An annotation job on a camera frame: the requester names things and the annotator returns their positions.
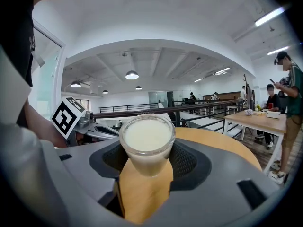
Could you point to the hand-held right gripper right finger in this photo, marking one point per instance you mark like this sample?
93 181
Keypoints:
217 185

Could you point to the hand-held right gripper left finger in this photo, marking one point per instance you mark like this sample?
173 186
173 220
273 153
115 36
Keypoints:
82 169

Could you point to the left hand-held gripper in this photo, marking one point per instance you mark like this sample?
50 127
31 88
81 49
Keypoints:
62 119

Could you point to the cream round cup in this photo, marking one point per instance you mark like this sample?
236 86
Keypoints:
148 136

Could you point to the person's left forearm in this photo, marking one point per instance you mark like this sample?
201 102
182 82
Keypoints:
45 131

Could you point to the black balcony railing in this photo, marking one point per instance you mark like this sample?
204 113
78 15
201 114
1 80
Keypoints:
127 106

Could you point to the dome pendant lamp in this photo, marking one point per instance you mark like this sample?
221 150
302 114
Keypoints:
105 92
138 88
131 75
75 84

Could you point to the rectangular wooden table white legs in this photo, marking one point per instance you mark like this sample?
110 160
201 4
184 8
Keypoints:
260 123

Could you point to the small pale flower bunch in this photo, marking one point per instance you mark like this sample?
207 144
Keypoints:
249 112

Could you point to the light wooden block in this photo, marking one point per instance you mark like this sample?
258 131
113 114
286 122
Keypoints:
260 113

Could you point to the curved dark railing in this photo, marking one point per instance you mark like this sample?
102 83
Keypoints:
189 106

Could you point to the yellow flower pot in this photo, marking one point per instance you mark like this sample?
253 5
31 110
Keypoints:
258 107

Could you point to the white box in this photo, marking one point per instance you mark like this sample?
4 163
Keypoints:
273 115

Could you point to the grey hanging coat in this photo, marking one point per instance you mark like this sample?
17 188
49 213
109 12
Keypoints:
249 98

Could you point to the ceiling light strip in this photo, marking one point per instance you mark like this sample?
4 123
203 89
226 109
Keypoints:
198 80
268 17
222 70
278 50

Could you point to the wooden coat rack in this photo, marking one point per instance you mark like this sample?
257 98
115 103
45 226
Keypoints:
245 79

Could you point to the black phone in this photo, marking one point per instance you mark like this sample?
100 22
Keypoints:
272 80

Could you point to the person's black shirt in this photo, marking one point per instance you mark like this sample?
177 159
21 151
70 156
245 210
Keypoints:
16 32

